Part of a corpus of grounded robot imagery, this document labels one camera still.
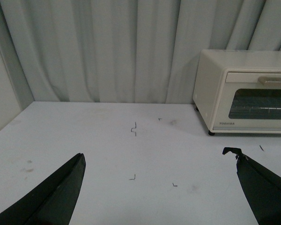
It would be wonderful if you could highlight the cream oven door with handle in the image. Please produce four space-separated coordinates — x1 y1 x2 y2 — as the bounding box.
213 72 281 133

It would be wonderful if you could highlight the white curtain backdrop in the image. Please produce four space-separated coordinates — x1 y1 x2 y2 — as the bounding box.
0 0 281 139

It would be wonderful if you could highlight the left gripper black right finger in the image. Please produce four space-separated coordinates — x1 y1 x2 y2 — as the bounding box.
222 147 281 225

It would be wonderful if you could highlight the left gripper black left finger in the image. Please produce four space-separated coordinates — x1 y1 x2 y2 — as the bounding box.
0 153 86 225

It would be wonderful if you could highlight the cream toaster oven body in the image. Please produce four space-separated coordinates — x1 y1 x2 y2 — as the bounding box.
193 50 281 134

